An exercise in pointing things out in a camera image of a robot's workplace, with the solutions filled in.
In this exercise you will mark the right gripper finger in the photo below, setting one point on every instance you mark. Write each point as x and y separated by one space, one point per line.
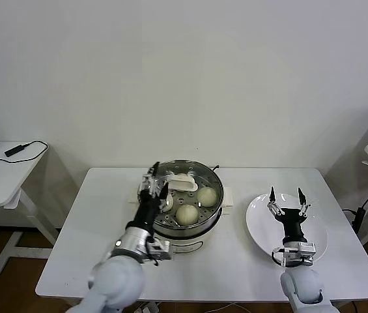
303 207
273 203

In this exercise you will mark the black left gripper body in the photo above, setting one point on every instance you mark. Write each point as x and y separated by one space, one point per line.
146 212

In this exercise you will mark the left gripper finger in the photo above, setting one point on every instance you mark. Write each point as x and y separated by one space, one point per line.
163 195
150 184

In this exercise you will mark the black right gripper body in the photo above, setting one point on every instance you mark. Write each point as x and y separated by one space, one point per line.
294 225

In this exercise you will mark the perforated stainless steamer basket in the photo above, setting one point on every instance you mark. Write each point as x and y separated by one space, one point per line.
203 225

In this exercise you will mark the white oval plate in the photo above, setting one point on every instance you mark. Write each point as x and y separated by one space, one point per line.
258 225

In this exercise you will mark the black cooker power connector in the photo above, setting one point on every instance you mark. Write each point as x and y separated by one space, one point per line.
216 167

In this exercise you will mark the white power strip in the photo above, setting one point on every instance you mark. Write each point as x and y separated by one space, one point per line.
148 308

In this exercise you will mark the black adapter dongle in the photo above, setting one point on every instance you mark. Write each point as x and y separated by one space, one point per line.
16 149

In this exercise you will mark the white side desk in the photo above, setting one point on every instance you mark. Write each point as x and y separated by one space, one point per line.
4 182

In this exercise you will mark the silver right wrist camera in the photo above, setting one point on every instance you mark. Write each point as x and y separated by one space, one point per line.
306 251

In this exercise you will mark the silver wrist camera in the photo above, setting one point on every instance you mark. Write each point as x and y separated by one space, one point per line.
306 251
159 250

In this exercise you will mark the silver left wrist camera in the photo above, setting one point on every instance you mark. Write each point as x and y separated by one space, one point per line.
159 250

